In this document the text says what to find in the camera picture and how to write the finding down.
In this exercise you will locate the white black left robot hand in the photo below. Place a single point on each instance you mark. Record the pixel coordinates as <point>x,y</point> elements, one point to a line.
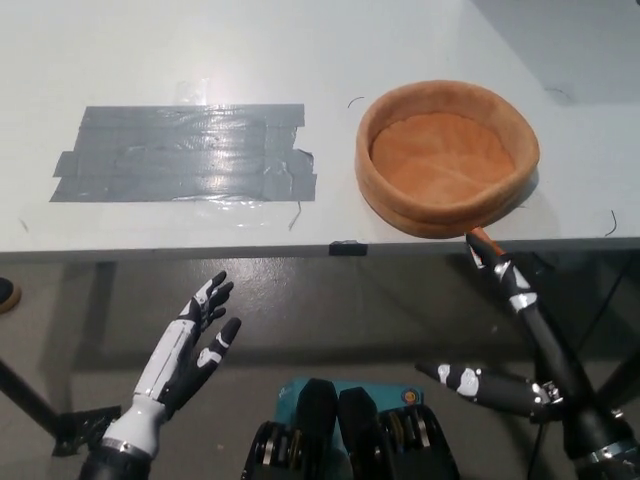
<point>172,365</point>

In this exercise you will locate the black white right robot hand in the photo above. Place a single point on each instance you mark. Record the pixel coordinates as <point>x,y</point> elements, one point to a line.
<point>550,345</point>

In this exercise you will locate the black teal robot torso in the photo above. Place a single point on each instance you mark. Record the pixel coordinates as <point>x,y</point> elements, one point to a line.
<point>360,430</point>

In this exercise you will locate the orange soft plush plate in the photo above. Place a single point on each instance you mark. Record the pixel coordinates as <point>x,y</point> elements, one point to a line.
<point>445,150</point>

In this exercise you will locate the dark shoe with tan sole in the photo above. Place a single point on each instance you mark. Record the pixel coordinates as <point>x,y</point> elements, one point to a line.
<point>6,295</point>

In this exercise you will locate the small black tape piece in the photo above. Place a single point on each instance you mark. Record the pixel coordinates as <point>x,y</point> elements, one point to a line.
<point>347,248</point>

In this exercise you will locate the grey duct tape patch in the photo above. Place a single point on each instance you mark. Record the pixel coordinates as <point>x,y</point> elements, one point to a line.
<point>185,155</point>

